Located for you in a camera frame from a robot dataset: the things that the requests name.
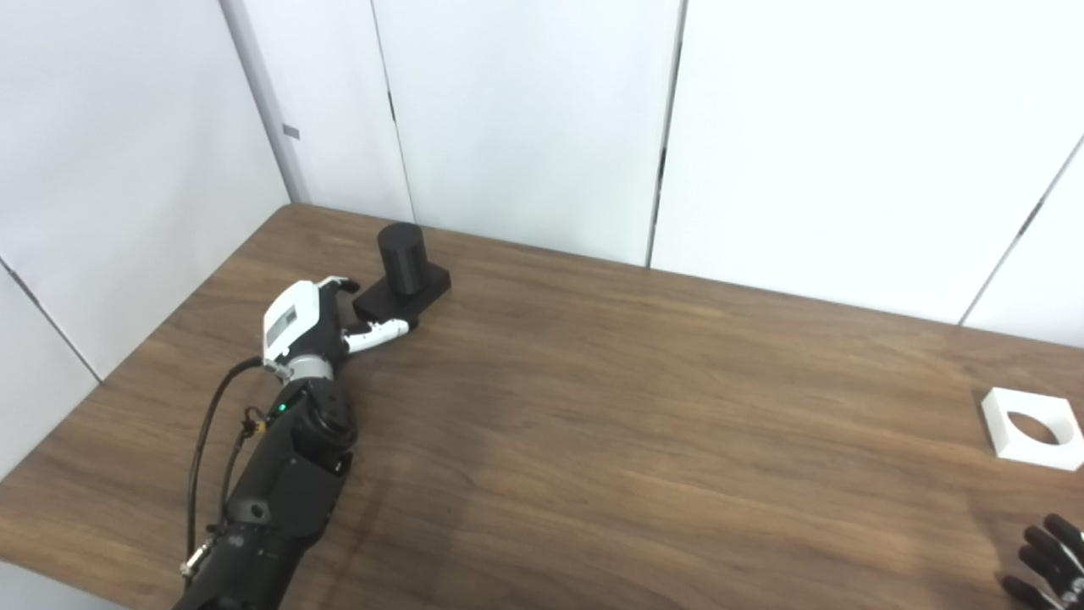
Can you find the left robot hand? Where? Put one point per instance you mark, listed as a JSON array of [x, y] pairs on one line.
[[292, 326]]

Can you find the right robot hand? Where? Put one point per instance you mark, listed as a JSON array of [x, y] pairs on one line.
[[1054, 559]]

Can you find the white square piece with hole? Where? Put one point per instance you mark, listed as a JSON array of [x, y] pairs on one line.
[[1025, 449]]

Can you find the black peg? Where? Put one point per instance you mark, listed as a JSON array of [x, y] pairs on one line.
[[402, 263]]

